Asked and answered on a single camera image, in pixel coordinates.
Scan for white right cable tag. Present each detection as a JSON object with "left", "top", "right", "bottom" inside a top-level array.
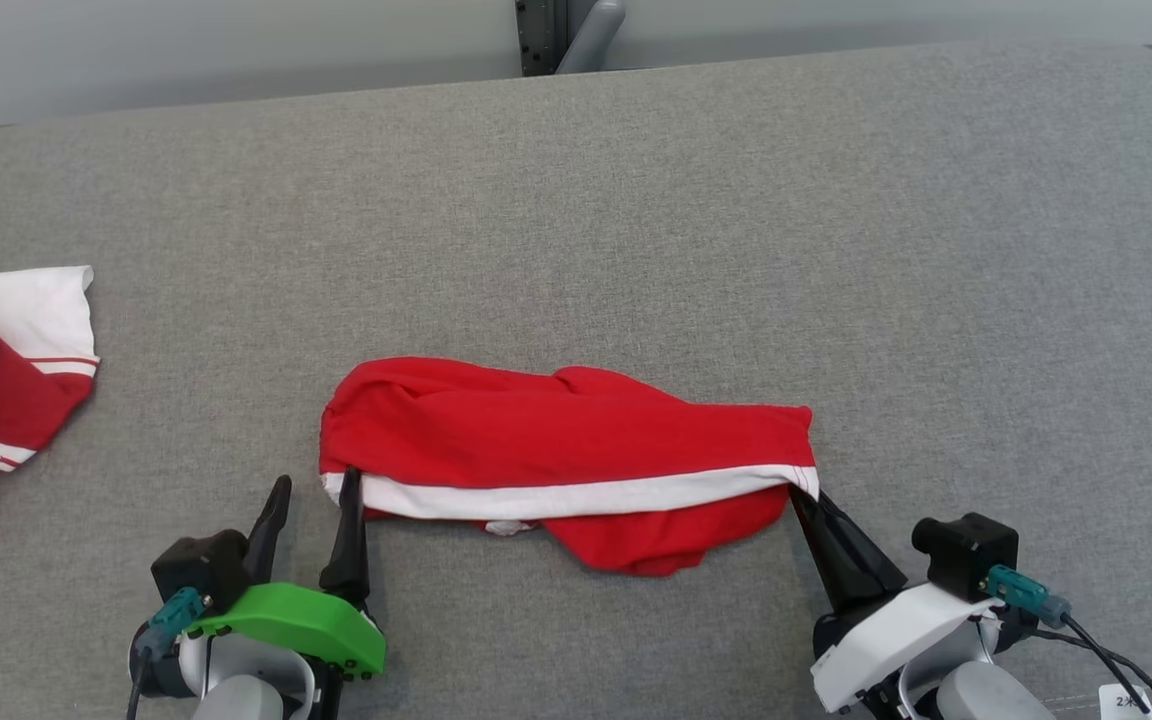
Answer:
[{"left": 1098, "top": 683, "right": 1152, "bottom": 720}]

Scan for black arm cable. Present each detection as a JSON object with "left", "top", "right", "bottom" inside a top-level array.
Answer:
[
  {"left": 124, "top": 640, "right": 152, "bottom": 720},
  {"left": 1061, "top": 612, "right": 1152, "bottom": 716}
]

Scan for black hinge plate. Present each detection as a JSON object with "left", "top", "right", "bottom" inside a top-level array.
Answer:
[{"left": 516, "top": 0, "right": 569, "bottom": 78}]

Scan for teal right cable connector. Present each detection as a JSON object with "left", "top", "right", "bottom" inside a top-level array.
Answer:
[{"left": 986, "top": 565, "right": 1072, "bottom": 629}]

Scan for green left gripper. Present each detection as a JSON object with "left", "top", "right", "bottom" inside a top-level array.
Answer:
[{"left": 181, "top": 467, "right": 387, "bottom": 681}]

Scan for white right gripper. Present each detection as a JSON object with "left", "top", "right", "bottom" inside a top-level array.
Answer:
[{"left": 791, "top": 488, "right": 1002, "bottom": 713}]

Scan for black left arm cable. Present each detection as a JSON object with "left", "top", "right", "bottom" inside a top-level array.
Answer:
[{"left": 124, "top": 640, "right": 152, "bottom": 720}]

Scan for teal cable connector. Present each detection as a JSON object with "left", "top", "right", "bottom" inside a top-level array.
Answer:
[
  {"left": 141, "top": 587, "right": 207, "bottom": 651},
  {"left": 986, "top": 565, "right": 1072, "bottom": 629}
]

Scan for red shorts with white band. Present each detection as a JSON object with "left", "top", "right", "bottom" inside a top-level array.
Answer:
[{"left": 319, "top": 357, "right": 821, "bottom": 578}]

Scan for teal left cable connector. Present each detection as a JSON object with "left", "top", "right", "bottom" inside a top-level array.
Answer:
[{"left": 141, "top": 587, "right": 207, "bottom": 651}]

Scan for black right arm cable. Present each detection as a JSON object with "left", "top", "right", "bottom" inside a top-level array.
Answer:
[{"left": 1061, "top": 612, "right": 1152, "bottom": 716}]

